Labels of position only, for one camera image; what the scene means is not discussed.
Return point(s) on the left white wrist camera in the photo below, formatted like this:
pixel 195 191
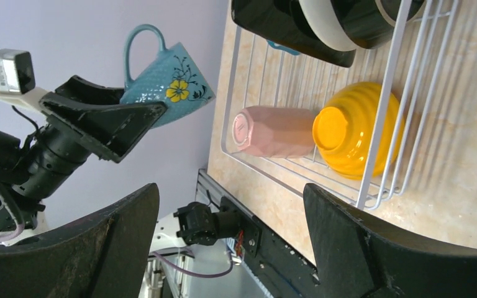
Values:
pixel 17 80

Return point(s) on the orange yellow bowl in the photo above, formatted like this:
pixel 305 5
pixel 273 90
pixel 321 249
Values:
pixel 343 129

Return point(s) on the white wire dish rack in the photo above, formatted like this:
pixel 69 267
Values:
pixel 412 70

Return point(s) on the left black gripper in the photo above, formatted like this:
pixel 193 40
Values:
pixel 83 119

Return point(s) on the white pink handled cup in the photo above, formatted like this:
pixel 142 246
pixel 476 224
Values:
pixel 274 132

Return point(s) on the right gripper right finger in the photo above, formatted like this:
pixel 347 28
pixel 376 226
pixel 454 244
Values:
pixel 360 255

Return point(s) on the blue white mug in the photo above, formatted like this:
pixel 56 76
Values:
pixel 172 78

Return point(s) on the blue rimmed bowl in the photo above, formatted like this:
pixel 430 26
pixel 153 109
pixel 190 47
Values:
pixel 277 46

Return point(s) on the dark red rimmed plate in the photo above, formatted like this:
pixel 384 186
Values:
pixel 367 23

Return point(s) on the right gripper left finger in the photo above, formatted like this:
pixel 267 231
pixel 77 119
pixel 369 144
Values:
pixel 103 254

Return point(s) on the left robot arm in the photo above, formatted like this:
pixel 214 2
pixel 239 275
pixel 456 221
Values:
pixel 17 213

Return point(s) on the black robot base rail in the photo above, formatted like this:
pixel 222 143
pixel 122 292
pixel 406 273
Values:
pixel 279 267

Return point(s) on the white plate red characters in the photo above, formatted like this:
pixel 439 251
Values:
pixel 320 16

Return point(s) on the square floral plate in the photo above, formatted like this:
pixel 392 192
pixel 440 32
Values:
pixel 283 22

